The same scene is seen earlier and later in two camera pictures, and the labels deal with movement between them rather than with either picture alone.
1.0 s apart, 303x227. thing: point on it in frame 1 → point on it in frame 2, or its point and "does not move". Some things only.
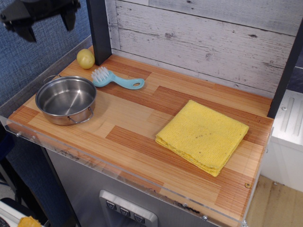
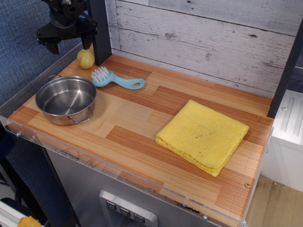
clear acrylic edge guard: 11,129 does not move
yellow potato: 85,58 does not move
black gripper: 27,10 → 50,34
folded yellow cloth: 202,136 does not move
